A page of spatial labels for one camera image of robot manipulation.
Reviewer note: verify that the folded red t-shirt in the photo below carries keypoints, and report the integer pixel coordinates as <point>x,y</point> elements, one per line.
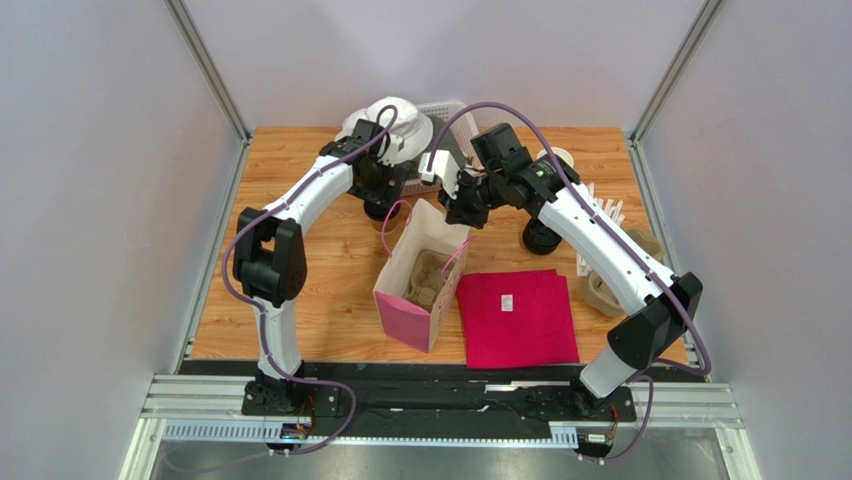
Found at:
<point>516,319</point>

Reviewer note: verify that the olive green folded garment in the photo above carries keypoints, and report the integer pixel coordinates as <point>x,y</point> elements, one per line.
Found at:
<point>449,142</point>

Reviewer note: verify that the white bucket hat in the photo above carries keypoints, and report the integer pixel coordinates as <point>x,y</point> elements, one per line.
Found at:
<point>414,127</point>

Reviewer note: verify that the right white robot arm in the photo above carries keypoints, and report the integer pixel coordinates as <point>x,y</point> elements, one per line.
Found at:
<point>659,304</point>

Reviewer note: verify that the brown paper coffee cup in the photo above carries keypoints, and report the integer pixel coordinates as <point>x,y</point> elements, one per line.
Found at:
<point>388,227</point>

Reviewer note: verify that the cardboard cup carrier tray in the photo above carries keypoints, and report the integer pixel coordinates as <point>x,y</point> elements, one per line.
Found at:
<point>597,293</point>

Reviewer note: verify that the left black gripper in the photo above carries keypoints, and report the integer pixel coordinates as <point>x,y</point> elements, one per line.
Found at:
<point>387,194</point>

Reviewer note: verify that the single cardboard cup carrier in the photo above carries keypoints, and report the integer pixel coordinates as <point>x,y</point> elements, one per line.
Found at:
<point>427,278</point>

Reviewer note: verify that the stack of black lids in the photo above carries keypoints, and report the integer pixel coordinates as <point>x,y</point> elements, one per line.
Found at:
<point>538,239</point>

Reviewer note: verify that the stack of paper cups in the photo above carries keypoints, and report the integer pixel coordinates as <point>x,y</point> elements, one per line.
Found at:
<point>562,154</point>

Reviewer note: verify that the pink and cream paper bag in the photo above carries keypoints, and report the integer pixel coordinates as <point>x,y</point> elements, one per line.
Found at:
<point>420,226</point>

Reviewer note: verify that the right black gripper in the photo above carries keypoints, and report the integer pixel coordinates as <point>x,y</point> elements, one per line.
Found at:
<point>465,207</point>

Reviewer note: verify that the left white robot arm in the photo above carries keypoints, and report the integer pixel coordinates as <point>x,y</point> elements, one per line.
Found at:
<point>265,264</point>

